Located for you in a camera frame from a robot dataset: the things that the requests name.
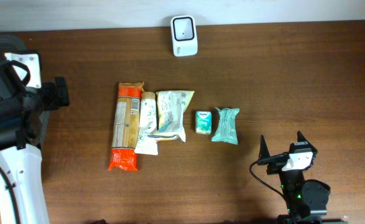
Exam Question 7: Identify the white refill pouch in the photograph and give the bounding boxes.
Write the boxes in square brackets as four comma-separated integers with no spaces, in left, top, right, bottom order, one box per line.
[134,91,158,156]

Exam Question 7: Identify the yellow white snack bag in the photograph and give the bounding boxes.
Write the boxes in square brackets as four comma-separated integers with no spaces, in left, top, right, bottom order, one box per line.
[149,90,195,142]

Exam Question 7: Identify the mint green wipes pack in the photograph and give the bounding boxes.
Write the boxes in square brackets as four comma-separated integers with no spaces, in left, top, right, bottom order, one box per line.
[211,108,240,145]

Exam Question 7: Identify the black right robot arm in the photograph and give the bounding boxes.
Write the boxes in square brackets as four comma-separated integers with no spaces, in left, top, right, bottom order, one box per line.
[254,131,331,223]

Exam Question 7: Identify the green Kleenex tissue pack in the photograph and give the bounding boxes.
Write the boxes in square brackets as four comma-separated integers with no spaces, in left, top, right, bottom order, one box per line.
[195,111,212,134]

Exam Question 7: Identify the white barcode scanner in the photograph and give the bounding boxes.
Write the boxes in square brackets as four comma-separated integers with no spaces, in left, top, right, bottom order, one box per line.
[170,15,198,57]

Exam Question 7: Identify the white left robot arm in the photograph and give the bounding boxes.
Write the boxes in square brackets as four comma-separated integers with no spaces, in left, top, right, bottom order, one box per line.
[0,60,70,223]

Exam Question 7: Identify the orange spaghetti pack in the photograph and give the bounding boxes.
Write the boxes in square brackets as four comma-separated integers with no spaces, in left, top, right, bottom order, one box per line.
[108,82,144,171]

